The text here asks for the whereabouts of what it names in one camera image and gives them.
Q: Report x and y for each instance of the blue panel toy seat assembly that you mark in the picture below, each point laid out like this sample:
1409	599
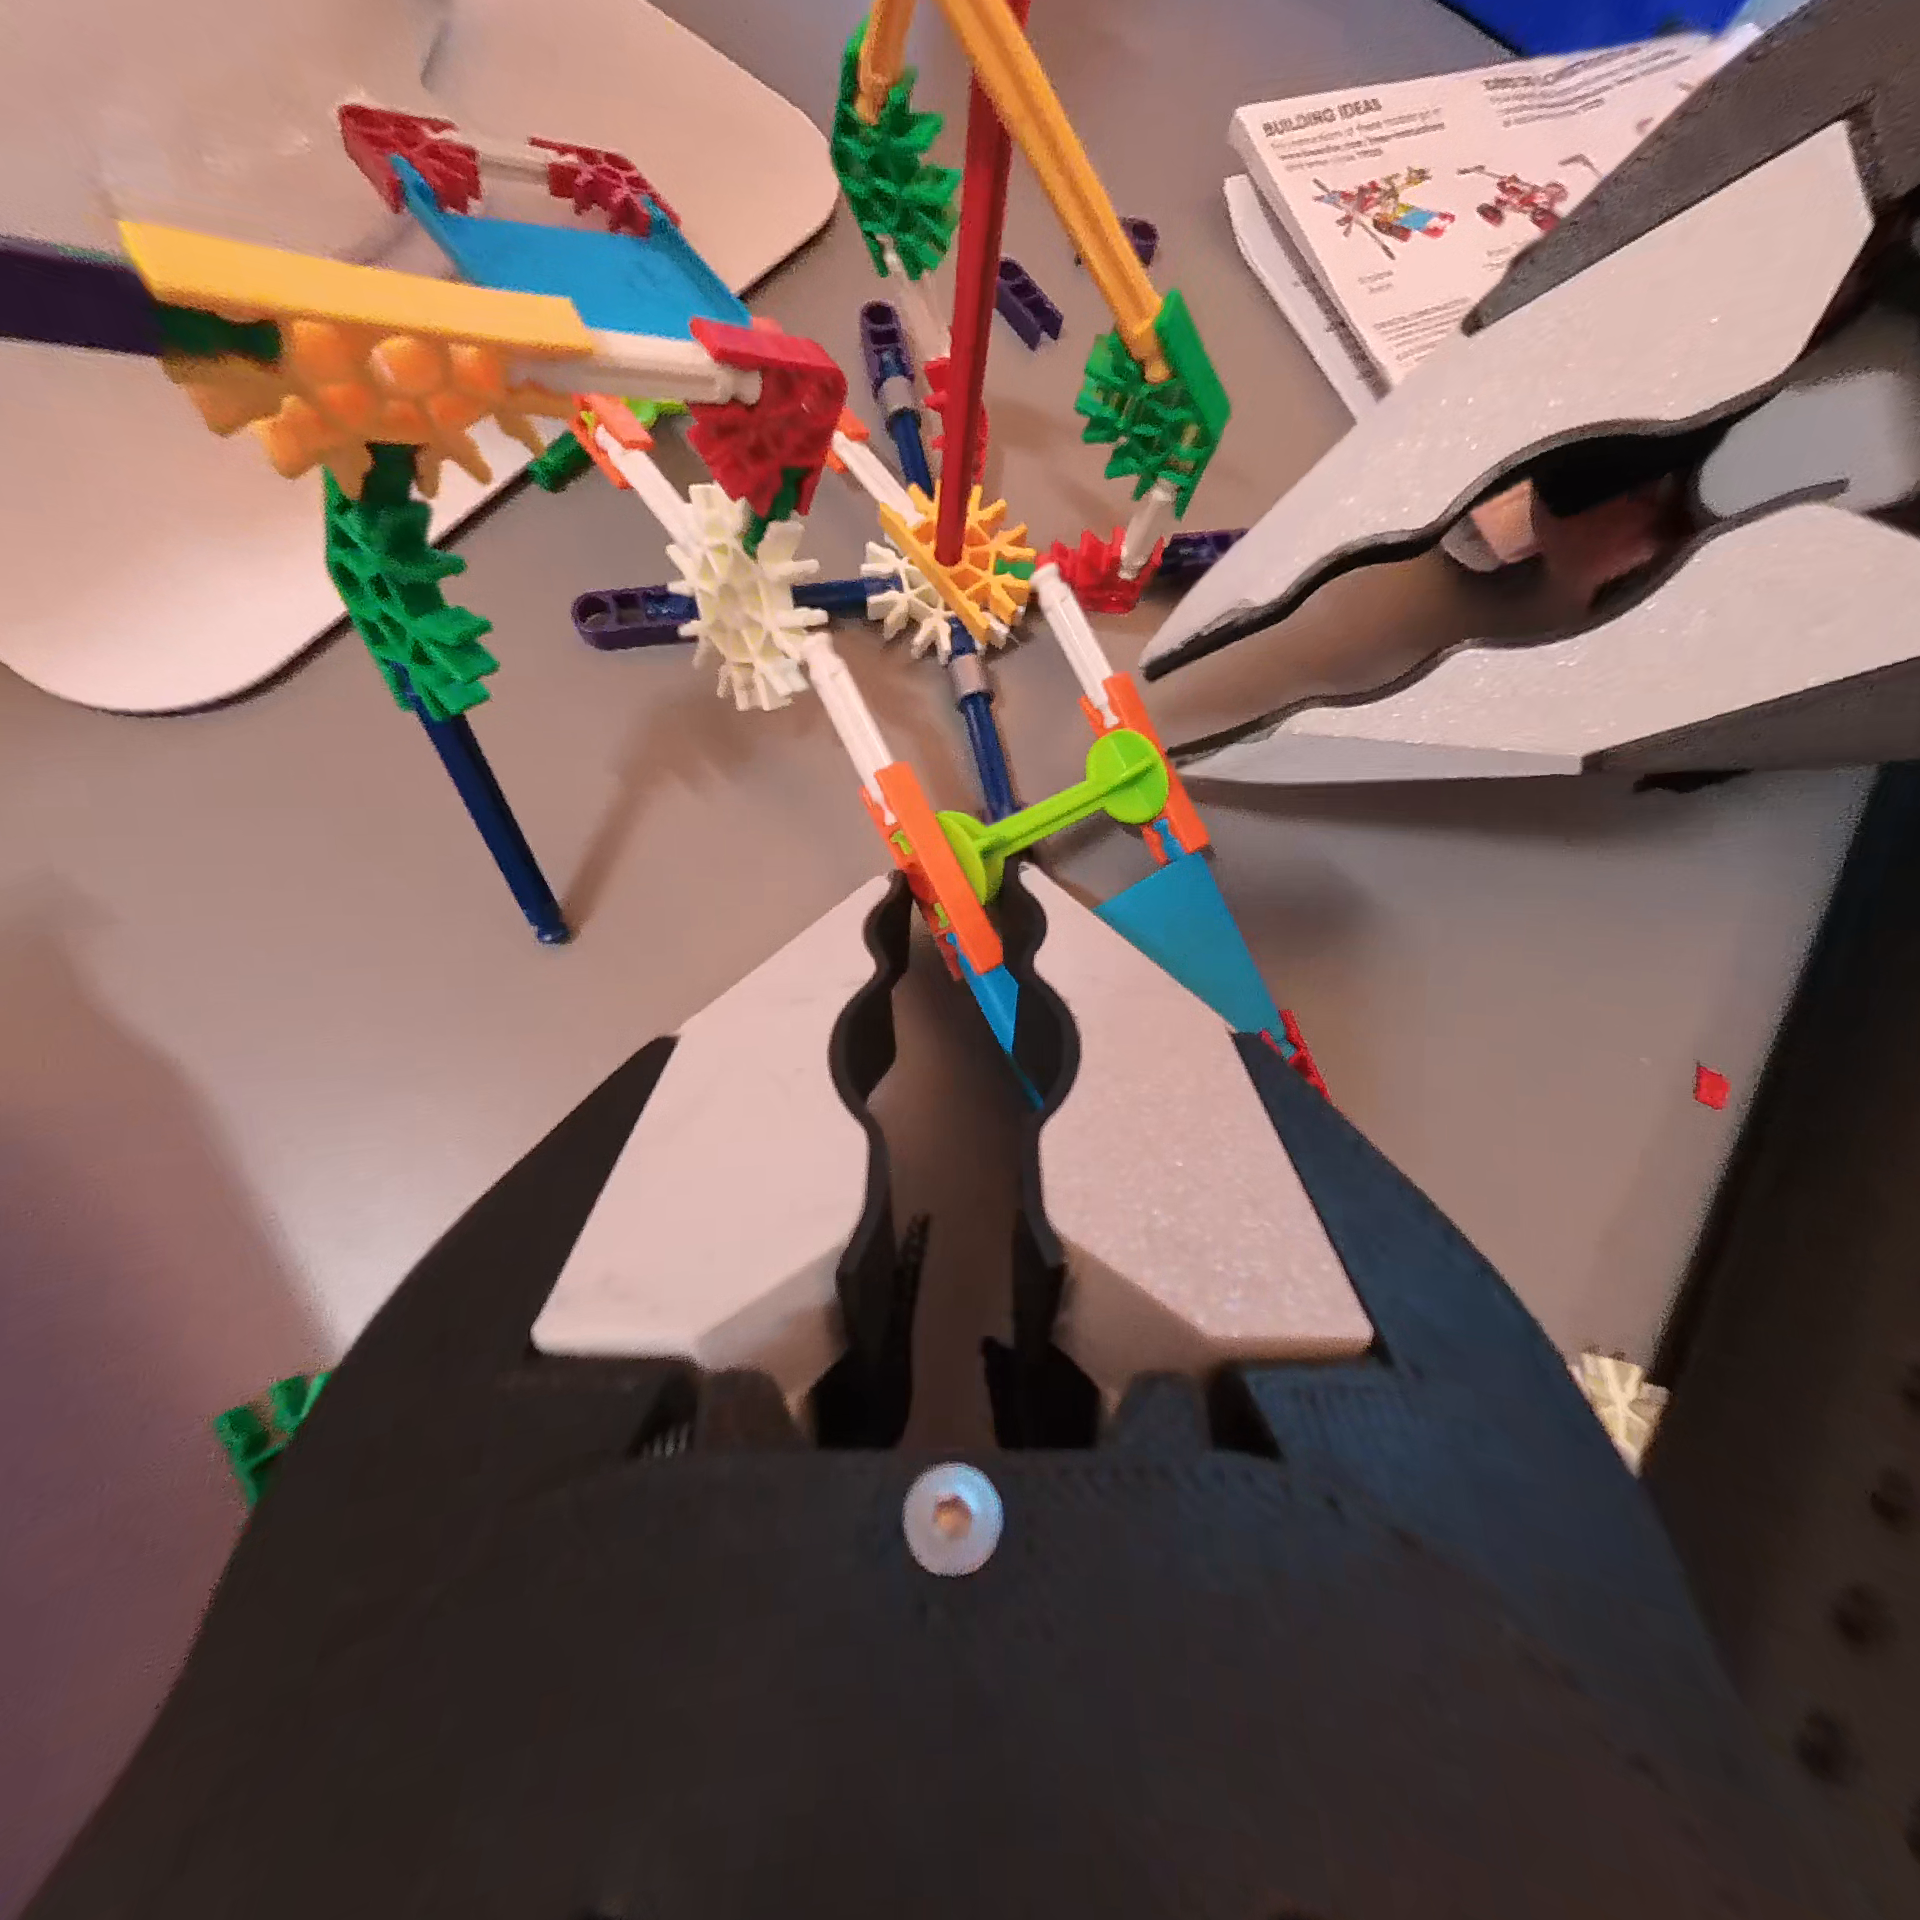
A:
1184	930

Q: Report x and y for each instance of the green toy connector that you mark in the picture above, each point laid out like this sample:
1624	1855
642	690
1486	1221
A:
269	1425

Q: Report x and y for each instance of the small red toy piece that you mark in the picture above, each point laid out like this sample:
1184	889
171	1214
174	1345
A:
1710	1083

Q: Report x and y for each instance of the colourful toy wheel model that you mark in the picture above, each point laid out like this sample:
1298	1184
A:
975	301

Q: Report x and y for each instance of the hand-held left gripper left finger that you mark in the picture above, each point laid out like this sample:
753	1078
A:
721	1184

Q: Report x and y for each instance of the white document stand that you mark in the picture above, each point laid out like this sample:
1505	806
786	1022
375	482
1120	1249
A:
149	570

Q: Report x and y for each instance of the person's right hand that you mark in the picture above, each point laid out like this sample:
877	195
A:
1501	534

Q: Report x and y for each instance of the purple toy connector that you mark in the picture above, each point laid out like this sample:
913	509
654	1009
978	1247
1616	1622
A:
1141	240
1030	301

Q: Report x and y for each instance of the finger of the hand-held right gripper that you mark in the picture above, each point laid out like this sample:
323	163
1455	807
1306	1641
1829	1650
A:
1576	329
1501	705

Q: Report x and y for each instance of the white building ideas booklet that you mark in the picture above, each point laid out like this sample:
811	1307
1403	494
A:
1349	195

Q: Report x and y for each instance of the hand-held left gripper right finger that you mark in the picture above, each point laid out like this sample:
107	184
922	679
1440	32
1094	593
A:
1200	1201

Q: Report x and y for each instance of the white snowflake toy connector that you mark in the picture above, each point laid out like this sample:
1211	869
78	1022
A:
1622	1401

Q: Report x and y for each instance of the white toy rod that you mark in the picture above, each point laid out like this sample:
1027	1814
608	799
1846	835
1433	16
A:
848	713
1072	639

